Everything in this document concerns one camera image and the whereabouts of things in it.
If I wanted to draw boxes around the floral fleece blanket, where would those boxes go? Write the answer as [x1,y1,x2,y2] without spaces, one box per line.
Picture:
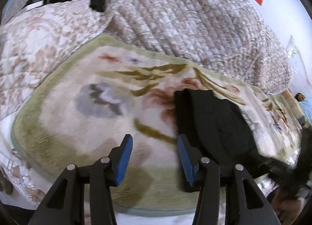
[11,35,300,217]

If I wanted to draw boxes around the beige quilted bedspread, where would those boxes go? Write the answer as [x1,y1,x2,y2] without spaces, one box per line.
[1,0,291,122]

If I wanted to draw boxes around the black pants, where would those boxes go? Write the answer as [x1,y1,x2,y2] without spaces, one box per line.
[175,89,269,178]

